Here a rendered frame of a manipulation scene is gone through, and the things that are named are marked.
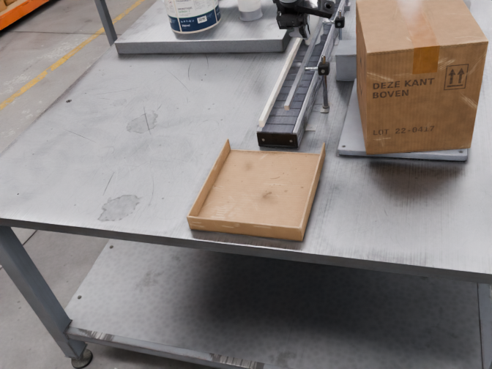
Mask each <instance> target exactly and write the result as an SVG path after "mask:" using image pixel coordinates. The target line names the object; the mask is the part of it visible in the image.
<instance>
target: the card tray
mask: <svg viewBox="0 0 492 369"><path fill-rule="evenodd" d="M325 156H326V152H325V143H323V146H322V148H321V153H320V154H314V153H299V152H271V151H256V150H242V149H231V147H230V143H229V139H228V138H227V139H226V141H225V143H224V145H223V148H222V149H221V151H220V153H219V155H218V156H217V159H216V160H215V163H214V165H213V166H212V169H211V170H210V172H209V174H208V176H207V178H206V180H205V182H204V184H203V186H202V188H201V189H200V191H199V193H198V195H197V197H196V199H195V201H194V203H193V205H192V206H191V208H190V211H189V212H188V214H187V216H186V218H187V221H188V224H189V227H190V229H193V230H199V231H212V232H220V233H227V234H240V235H247V236H260V237H267V238H274V239H287V240H294V241H301V242H302V240H303V237H304V234H305V229H306V226H307V223H308V218H309V215H310V211H311V207H312V204H313V199H314V196H315V193H316V188H317V185H318V181H319V177H320V175H321V169H322V166H323V164H324V158H325Z"/></svg>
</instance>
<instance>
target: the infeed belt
mask: <svg viewBox="0 0 492 369"><path fill-rule="evenodd" d="M340 1H341V0H336V1H335V11H334V14H333V16H332V17H331V18H330V19H328V21H333V20H334V19H335V15H336V13H337V11H338V7H339V5H340ZM331 27H332V24H327V25H326V26H323V28H324V35H323V36H322V37H321V43H320V44H319V45H317V46H315V47H314V49H313V52H312V54H311V56H310V59H309V62H308V63H307V67H317V65H318V61H319V59H320V57H321V53H322V51H323V49H324V45H325V43H326V41H327V37H328V35H329V31H330V29H331ZM308 47H309V46H306V45H305V40H304V39H302V42H301V44H300V46H299V49H298V51H297V54H296V56H295V57H294V60H293V62H292V64H291V67H290V69H289V71H288V74H287V76H286V78H285V80H284V82H283V85H282V87H281V89H280V91H279V94H278V96H277V99H276V101H275V103H274V105H273V107H272V110H271V112H270V114H269V116H268V119H267V121H266V123H265V125H264V127H262V130H261V133H280V134H292V133H293V131H294V127H295V125H296V123H297V119H298V117H299V113H300V111H301V109H302V105H303V103H304V101H305V97H306V95H307V92H308V89H309V87H310V83H311V81H312V79H313V75H314V73H315V71H305V72H304V74H303V76H302V80H301V82H300V84H299V87H298V89H297V93H296V94H295V97H294V100H293V102H292V104H291V107H290V109H289V111H285V108H284V105H285V103H286V100H287V98H288V95H289V93H290V91H291V87H292V86H293V83H294V81H295V78H296V76H297V73H298V72H299V68H300V66H301V64H302V61H303V59H304V57H305V54H306V52H307V50H308Z"/></svg>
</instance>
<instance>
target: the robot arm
mask: <svg viewBox="0 0 492 369"><path fill-rule="evenodd" d="M272 1H273V4H276V5H277V16H276V20H277V24H278V26H279V29H293V27H294V31H293V32H290V33H289V35H290V36H291V37H298V38H302V39H304V40H308V39H309V38H310V15H315V16H319V17H323V18H328V19H330V18H331V17H332V16H333V14H334V11H335V3H334V2H333V1H329V0H272ZM309 14H310V15H309ZM279 22H280V24H279Z"/></svg>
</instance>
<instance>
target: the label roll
mask: <svg viewBox="0 0 492 369"><path fill-rule="evenodd" d="M164 2H165V8H166V11H167V14H168V19H169V22H170V25H171V29H172V30H173V31H175V32H177V33H182V34H189V33H196V32H200V31H204V30H207V29H210V28H212V27H213V26H215V25H217V24H218V23H219V22H220V20H221V15H220V8H219V4H218V0H164Z"/></svg>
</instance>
